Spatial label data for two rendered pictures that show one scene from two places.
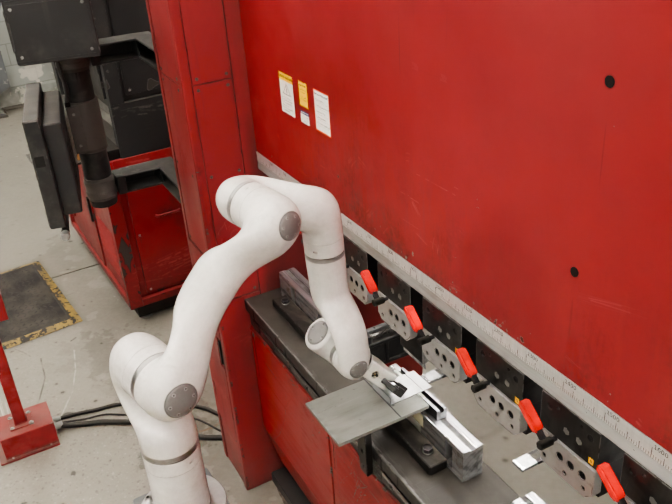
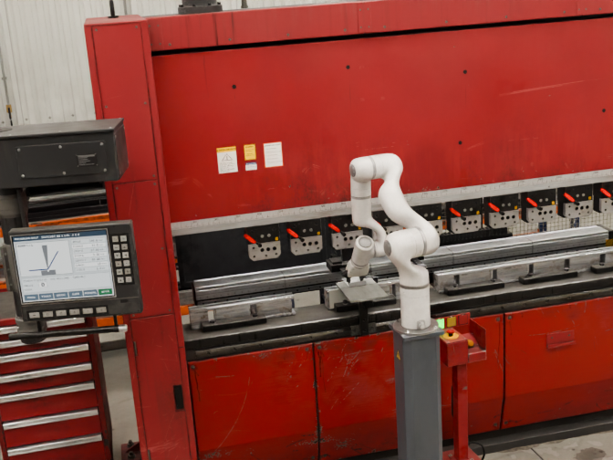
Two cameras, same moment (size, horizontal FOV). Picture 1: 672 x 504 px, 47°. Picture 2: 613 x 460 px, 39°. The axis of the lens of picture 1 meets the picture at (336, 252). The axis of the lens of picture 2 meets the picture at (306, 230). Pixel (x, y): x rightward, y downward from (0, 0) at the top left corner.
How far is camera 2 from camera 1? 3.81 m
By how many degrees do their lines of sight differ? 70
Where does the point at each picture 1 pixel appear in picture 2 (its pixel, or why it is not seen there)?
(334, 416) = (366, 296)
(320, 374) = (295, 322)
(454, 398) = not seen: hidden behind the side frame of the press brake
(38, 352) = not seen: outside the picture
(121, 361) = (410, 237)
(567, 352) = (461, 176)
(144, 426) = (419, 269)
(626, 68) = (470, 66)
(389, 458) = (379, 310)
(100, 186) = not seen: hidden behind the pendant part
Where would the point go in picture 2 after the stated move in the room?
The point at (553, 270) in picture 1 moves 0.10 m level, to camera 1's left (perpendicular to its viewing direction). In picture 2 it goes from (451, 148) to (449, 151)
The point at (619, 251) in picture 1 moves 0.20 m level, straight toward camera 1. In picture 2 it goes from (476, 124) to (516, 126)
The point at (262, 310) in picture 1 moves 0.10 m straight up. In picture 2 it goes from (205, 336) to (202, 315)
